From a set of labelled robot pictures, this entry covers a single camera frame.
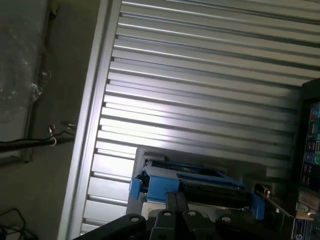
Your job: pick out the silver metal bracket part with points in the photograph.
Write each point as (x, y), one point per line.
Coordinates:
(280, 205)

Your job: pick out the grey framed clear panel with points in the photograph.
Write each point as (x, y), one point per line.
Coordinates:
(15, 62)

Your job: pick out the disk with blue carrier frame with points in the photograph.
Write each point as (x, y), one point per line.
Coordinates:
(162, 183)

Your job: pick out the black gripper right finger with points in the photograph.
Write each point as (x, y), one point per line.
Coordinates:
(192, 225)

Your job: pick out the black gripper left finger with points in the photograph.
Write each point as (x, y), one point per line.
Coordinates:
(160, 225)

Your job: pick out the blue printed label panel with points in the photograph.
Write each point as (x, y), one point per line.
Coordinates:
(312, 150)

